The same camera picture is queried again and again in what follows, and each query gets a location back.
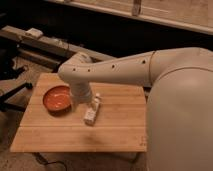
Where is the long metal rail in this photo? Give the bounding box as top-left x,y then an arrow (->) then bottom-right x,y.
0,25 -> 113,60

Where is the small white box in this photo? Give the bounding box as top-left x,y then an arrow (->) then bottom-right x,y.
25,28 -> 43,38

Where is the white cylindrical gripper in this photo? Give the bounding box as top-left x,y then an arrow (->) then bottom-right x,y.
70,83 -> 93,104

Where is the black tripod leg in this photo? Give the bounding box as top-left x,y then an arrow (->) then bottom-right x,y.
0,81 -> 34,113

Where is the orange ceramic bowl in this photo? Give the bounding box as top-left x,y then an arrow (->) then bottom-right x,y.
43,85 -> 71,112

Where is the black cable on floor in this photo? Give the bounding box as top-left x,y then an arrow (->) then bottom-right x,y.
33,152 -> 69,171

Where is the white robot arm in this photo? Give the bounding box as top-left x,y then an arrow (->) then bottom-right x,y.
58,48 -> 213,171

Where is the wooden table board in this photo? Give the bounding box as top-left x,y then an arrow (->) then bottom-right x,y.
10,73 -> 146,152

